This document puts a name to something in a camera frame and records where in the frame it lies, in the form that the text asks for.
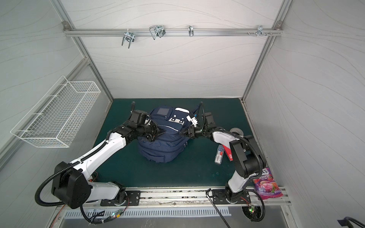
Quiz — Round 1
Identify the red box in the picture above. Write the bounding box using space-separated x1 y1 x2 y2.
223 145 233 161

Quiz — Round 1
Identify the clear pen case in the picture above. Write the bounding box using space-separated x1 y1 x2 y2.
214 144 225 164

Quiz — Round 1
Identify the middle metal hook clamp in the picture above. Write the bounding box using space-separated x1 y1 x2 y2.
149 25 166 40

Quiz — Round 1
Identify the clear tape roll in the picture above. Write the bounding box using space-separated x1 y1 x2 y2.
230 127 244 136

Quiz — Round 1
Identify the pink snack pouch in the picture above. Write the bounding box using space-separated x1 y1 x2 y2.
253 167 283 200

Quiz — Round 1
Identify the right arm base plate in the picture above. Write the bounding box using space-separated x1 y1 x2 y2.
212 189 251 205

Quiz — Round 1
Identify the black floor cable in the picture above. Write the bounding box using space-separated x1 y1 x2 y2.
206 187 232 228

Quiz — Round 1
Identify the navy blue student backpack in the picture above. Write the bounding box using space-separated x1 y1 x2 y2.
138 105 200 163

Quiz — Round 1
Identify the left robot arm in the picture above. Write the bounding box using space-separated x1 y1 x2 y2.
34 109 165 209

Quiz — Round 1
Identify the right metal hook clamp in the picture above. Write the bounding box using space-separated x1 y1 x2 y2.
247 25 272 37

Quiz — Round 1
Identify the aluminium top rail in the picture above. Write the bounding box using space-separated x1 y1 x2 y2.
64 27 283 37

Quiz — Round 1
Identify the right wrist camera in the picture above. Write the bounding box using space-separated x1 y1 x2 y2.
186 114 198 127

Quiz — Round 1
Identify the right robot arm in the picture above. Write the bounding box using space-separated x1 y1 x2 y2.
181 113 266 203

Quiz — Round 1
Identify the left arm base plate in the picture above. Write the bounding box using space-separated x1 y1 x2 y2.
100 190 141 207

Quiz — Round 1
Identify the small metal ring clamp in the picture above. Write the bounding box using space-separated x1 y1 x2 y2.
188 25 194 37

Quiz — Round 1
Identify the left metal hook clamp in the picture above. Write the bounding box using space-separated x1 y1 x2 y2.
121 31 135 48

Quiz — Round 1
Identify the white wire basket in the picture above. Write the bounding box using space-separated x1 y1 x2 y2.
10 76 101 148

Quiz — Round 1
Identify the metal hook clamp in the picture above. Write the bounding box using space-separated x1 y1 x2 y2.
247 25 272 37
149 25 166 40
121 31 135 48

